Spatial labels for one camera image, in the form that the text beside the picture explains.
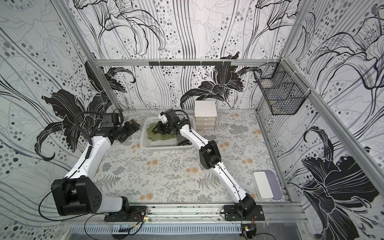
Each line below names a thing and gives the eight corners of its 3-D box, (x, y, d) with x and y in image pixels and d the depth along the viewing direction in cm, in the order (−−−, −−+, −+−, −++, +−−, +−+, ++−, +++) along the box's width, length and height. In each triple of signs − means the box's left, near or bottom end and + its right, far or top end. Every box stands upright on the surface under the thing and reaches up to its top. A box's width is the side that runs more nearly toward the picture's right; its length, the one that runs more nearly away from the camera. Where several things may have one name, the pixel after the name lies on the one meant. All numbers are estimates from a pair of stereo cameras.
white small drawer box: (194, 131, 108) (194, 116, 95) (195, 106, 124) (194, 91, 112) (215, 131, 108) (217, 116, 95) (212, 106, 124) (214, 91, 112)
